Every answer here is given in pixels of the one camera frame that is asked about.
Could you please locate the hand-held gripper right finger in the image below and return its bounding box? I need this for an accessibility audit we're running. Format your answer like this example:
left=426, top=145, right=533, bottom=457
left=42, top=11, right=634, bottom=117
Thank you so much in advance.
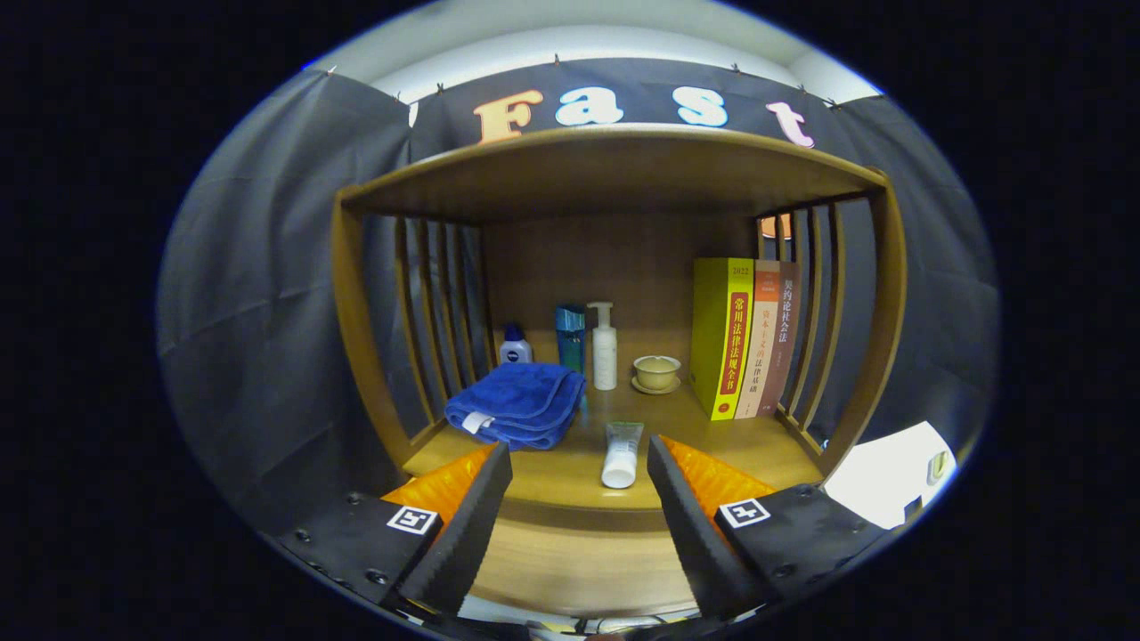
left=647, top=434, right=892, bottom=620

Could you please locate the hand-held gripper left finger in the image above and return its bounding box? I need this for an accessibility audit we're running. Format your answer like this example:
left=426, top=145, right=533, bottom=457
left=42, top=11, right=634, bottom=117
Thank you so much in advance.
left=267, top=442, right=515, bottom=620

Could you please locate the white squeeze tube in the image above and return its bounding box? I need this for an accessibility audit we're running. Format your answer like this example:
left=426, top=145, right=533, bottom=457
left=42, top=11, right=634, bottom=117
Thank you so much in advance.
left=601, top=422, right=645, bottom=490

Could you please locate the wooden drawer with black knob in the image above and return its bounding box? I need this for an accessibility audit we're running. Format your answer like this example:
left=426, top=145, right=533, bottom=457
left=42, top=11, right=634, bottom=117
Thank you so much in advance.
left=463, top=507, right=713, bottom=620

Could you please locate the wooden countertop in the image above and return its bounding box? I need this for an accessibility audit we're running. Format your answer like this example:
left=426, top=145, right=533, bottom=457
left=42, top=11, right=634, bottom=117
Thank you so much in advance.
left=403, top=383, right=825, bottom=513

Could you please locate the folded blue towel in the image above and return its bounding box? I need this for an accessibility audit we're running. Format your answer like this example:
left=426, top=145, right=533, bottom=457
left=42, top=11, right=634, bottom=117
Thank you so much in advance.
left=444, top=361, right=587, bottom=451

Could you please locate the beige lidded teacup with saucer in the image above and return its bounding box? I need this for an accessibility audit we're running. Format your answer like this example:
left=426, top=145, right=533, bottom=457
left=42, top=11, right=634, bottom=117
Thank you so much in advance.
left=631, top=355, right=683, bottom=395

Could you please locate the thick yellow book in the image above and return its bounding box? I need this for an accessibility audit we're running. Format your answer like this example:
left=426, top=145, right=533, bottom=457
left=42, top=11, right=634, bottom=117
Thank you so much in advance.
left=690, top=258, right=756, bottom=421

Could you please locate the orange and white book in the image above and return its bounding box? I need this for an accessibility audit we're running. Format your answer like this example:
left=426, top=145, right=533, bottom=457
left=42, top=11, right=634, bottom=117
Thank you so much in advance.
left=734, top=260, right=782, bottom=419

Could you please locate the small white blue-capped bottle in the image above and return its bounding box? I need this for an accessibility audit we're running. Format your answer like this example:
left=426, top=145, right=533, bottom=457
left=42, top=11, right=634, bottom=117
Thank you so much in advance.
left=499, top=322, right=533, bottom=366

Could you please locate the white table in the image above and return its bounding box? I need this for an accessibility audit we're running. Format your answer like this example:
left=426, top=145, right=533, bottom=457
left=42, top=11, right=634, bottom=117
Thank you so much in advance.
left=821, top=421, right=958, bottom=531

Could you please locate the white pump bottle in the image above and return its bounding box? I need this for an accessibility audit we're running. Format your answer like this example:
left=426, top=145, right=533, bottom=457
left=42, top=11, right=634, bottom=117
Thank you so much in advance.
left=587, top=302, right=618, bottom=392

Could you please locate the brown book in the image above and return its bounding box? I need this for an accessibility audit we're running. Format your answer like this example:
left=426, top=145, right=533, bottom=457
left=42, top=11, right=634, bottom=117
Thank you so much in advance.
left=757, top=262, right=801, bottom=418

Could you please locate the teal blue bottle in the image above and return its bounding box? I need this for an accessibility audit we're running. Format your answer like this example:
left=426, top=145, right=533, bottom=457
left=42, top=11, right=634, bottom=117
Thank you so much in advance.
left=555, top=304, right=588, bottom=375

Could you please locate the wooden cabinet with slatted frame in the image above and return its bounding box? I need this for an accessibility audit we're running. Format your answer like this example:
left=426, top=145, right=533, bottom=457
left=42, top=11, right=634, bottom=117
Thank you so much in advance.
left=331, top=125, right=908, bottom=535

